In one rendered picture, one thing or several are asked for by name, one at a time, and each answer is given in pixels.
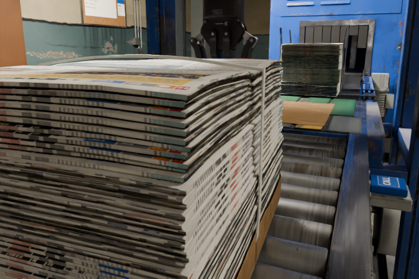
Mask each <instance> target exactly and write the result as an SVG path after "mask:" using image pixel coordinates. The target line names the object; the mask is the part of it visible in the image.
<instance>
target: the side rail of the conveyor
mask: <svg viewBox="0 0 419 279"><path fill-rule="evenodd" d="M368 150H369V147H368V135H365V134H357V133H349V138H348V143H347V150H346V154H345V161H344V168H343V173H342V180H341V184H340V191H339V198H338V203H337V210H336V215H335V222H334V229H333V233H332V240H331V245H330V252H329V259H328V263H327V270H326V274H325V279H375V274H374V272H373V250H374V246H373V245H372V230H373V225H372V224H371V215H372V207H371V206H370V200H371V192H370V180H369V177H370V170H369V165H368Z"/></svg>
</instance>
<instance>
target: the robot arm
mask: <svg viewBox="0 0 419 279"><path fill-rule="evenodd" d="M244 4H245V0H203V25H202V27H201V32H200V33H199V34H198V35H196V36H195V37H190V39H189V42H190V44H191V46H192V47H193V49H194V50H195V55H196V58H198V59H207V56H206V51H205V47H204V44H205V42H204V39H205V41H206V42H207V43H208V45H209V47H210V55H211V58H212V59H222V54H224V58H225V59H235V55H236V48H237V46H238V44H239V43H240V42H241V40H242V39H243V38H244V40H243V44H244V47H243V51H242V54H241V59H250V58H251V56H252V53H253V49H254V48H255V46H256V45H257V43H258V42H259V39H258V38H257V37H254V36H252V35H251V34H250V33H248V32H247V28H246V26H245V23H244Z"/></svg>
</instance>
